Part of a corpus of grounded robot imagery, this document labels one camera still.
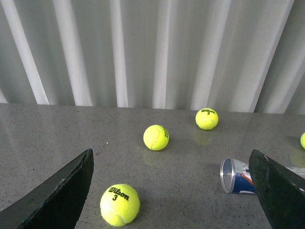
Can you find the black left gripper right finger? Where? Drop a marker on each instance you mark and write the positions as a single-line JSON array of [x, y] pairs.
[[280, 191]]

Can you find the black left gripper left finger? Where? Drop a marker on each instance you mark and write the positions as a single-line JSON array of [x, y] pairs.
[[56, 203]]

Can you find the blue white Wilson tennis can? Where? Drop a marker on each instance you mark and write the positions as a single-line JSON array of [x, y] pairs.
[[235, 176]]

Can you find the plain yellow tennis ball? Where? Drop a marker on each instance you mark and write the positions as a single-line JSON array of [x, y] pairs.
[[302, 140]]

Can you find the near Wilson 3 tennis ball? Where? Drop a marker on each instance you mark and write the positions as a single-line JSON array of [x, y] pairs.
[[119, 205]]

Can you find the wilson 3 tennis ball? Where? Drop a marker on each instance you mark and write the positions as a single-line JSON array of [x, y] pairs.
[[119, 205], [207, 118]]

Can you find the far Wilson 3 tennis ball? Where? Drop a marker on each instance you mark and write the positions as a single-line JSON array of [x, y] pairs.
[[207, 118]]

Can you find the Head Team tennis ball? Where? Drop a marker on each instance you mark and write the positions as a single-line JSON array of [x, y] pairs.
[[156, 137]]

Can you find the white pleated curtain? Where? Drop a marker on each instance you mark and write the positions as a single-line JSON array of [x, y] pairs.
[[229, 55]]

